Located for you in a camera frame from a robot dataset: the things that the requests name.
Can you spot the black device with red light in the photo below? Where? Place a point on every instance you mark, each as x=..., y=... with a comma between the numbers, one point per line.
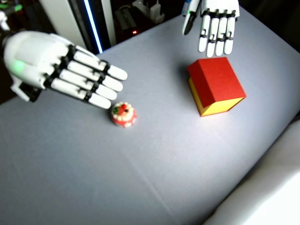
x=131, y=28

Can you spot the white power adapter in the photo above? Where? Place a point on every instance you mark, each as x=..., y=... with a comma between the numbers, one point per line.
x=153, y=11

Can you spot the red lidded yellow box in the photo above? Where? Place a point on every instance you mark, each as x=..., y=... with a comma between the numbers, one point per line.
x=216, y=79

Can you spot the white pillar with blue light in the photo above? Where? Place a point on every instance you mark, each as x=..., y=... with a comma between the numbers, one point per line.
x=70, y=21

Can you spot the grey table cloth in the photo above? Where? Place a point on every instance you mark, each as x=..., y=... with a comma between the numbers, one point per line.
x=140, y=159

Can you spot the red and beige plush toy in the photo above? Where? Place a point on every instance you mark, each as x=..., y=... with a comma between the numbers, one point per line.
x=123, y=114

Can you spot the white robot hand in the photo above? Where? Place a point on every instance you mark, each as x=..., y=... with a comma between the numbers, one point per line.
x=30, y=56
x=220, y=7

